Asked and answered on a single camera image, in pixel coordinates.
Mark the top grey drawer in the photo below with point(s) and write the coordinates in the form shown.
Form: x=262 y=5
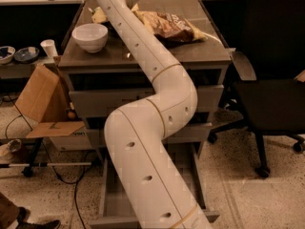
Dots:
x=101 y=103

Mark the white metal rod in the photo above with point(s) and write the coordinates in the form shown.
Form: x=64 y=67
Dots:
x=44 y=164

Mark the white blue bowl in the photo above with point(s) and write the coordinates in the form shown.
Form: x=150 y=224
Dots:
x=6 y=54

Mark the grey drawer cabinet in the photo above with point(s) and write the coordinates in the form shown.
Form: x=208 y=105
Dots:
x=114 y=68

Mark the bottom grey drawer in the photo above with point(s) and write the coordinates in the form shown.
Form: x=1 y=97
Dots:
x=115 y=210

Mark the small tape roll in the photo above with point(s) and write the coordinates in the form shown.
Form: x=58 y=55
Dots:
x=14 y=145

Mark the orange ball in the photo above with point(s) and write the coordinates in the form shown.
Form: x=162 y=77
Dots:
x=71 y=115

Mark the white ceramic bowl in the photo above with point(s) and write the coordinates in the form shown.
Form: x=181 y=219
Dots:
x=90 y=37

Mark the open cardboard box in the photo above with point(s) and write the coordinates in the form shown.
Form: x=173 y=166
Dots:
x=45 y=100

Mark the brown yellow chip bag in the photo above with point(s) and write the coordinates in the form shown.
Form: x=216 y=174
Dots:
x=170 y=27

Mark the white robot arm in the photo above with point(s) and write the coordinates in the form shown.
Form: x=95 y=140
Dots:
x=134 y=132

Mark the black shoe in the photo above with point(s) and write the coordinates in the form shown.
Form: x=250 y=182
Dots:
x=22 y=224

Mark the black office chair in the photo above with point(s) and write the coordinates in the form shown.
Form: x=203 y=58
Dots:
x=269 y=61

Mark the white paper cup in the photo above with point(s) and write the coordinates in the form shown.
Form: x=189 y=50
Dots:
x=49 y=48

